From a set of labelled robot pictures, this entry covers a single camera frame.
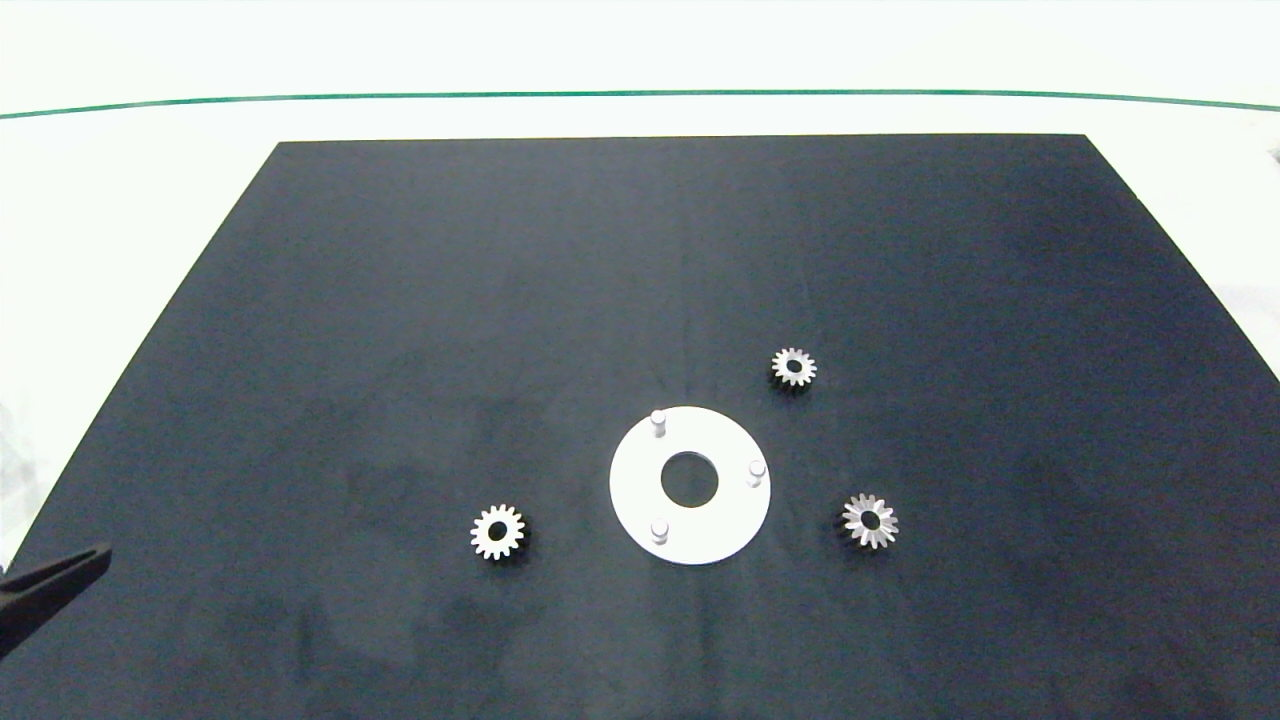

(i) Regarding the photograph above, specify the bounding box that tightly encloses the small steel spur gear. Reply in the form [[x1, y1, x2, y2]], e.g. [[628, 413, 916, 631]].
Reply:
[[470, 503, 527, 563], [771, 346, 819, 391]]

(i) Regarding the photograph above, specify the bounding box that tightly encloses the round white plate with pins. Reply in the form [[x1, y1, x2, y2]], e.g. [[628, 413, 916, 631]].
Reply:
[[609, 405, 772, 567]]

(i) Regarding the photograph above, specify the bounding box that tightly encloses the dark rectangular work mat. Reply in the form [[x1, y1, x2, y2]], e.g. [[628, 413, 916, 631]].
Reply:
[[0, 133, 1280, 720]]

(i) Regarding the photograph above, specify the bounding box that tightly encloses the shiny bevelled steel gear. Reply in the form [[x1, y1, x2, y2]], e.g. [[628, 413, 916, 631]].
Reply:
[[840, 492, 900, 551]]

